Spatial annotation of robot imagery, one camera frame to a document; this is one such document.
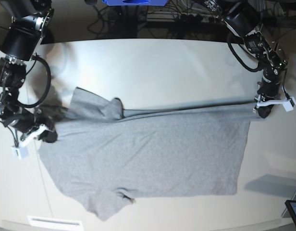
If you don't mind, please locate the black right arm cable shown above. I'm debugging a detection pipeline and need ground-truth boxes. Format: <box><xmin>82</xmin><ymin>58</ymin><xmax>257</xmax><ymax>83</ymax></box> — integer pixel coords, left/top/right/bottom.
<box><xmin>17</xmin><ymin>54</ymin><xmax>52</xmax><ymax>108</ymax></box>

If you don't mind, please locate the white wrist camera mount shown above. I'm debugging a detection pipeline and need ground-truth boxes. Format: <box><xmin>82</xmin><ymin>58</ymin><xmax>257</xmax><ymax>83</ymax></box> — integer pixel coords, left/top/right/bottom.
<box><xmin>254</xmin><ymin>96</ymin><xmax>296</xmax><ymax>112</ymax></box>
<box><xmin>12</xmin><ymin>124</ymin><xmax>51</xmax><ymax>159</ymax></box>

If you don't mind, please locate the blue plastic box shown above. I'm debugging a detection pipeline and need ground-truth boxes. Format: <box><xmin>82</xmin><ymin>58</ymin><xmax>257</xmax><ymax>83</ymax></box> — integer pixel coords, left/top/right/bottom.
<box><xmin>102</xmin><ymin>0</ymin><xmax>167</xmax><ymax>6</ymax></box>

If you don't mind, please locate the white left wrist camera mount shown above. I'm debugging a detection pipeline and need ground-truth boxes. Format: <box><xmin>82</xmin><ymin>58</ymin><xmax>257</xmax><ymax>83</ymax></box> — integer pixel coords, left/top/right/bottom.
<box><xmin>254</xmin><ymin>96</ymin><xmax>296</xmax><ymax>112</ymax></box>

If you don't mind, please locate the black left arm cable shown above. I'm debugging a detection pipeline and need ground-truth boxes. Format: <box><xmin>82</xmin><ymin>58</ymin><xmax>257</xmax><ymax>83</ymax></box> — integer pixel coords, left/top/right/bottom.
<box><xmin>226</xmin><ymin>32</ymin><xmax>264</xmax><ymax>73</ymax></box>

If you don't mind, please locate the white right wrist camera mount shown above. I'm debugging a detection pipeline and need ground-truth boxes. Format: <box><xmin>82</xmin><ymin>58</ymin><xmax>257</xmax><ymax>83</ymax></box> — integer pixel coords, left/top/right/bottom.
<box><xmin>12</xmin><ymin>124</ymin><xmax>51</xmax><ymax>159</ymax></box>

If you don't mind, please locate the black power strip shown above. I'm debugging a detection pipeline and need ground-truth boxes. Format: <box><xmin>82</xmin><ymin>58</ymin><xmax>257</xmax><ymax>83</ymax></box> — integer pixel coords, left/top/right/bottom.
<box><xmin>146</xmin><ymin>12</ymin><xmax>221</xmax><ymax>23</ymax></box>

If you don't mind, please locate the grey T-shirt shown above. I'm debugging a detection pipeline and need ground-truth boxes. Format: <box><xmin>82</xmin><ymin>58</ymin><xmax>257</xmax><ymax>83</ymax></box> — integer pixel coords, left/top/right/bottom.
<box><xmin>39</xmin><ymin>88</ymin><xmax>257</xmax><ymax>220</ymax></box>

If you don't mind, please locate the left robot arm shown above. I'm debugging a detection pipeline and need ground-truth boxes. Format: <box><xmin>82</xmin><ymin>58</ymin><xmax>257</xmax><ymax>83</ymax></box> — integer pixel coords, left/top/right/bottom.
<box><xmin>203</xmin><ymin>0</ymin><xmax>287</xmax><ymax>118</ymax></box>

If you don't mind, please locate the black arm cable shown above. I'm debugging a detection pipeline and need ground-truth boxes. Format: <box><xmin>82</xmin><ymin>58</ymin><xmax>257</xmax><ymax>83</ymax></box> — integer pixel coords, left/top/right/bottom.
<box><xmin>226</xmin><ymin>32</ymin><xmax>264</xmax><ymax>73</ymax></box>
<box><xmin>17</xmin><ymin>54</ymin><xmax>52</xmax><ymax>108</ymax></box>

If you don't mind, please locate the white label plate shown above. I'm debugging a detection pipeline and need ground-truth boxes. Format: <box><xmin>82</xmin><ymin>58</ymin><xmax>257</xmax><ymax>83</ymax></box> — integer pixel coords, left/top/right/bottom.
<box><xmin>27</xmin><ymin>215</ymin><xmax>83</xmax><ymax>226</ymax></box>

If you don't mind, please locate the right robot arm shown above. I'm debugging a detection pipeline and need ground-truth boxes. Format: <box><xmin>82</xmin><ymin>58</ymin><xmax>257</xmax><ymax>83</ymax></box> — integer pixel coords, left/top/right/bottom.
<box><xmin>0</xmin><ymin>0</ymin><xmax>58</xmax><ymax>147</ymax></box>

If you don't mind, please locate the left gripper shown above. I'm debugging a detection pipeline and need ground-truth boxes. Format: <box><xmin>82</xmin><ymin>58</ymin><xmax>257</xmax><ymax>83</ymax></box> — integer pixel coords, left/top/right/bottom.
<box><xmin>253</xmin><ymin>79</ymin><xmax>281</xmax><ymax>119</ymax></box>

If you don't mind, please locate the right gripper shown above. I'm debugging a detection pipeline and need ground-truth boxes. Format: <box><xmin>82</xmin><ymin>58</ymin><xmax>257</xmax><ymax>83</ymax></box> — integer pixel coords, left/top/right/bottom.
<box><xmin>3</xmin><ymin>109</ymin><xmax>58</xmax><ymax>143</ymax></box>

